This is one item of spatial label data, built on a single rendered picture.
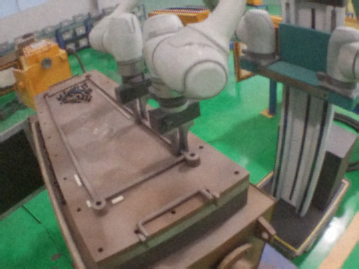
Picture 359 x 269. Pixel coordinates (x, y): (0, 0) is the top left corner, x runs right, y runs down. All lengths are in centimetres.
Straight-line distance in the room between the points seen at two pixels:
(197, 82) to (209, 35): 9
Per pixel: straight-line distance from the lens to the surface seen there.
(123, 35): 81
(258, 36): 130
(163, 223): 62
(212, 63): 43
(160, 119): 67
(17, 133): 180
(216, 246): 72
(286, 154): 174
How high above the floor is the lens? 185
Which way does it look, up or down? 34 degrees down
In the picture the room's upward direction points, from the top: 8 degrees counter-clockwise
